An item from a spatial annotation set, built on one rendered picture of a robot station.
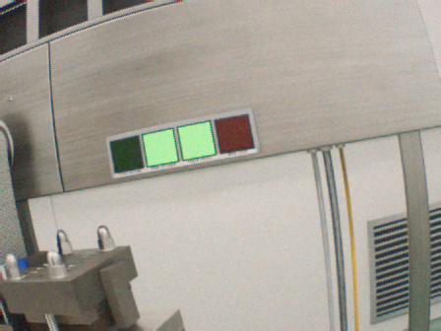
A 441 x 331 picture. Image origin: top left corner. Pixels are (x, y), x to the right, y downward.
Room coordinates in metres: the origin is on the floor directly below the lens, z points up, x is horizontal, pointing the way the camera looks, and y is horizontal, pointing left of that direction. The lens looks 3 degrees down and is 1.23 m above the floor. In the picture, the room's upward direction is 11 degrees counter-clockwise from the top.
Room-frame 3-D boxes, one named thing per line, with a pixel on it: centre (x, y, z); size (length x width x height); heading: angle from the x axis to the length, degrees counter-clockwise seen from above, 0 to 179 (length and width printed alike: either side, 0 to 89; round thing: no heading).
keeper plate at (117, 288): (1.52, 0.20, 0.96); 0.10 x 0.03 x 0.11; 170
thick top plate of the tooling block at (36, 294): (1.52, 0.29, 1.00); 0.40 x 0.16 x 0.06; 170
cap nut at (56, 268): (1.36, 0.28, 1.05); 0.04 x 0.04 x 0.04
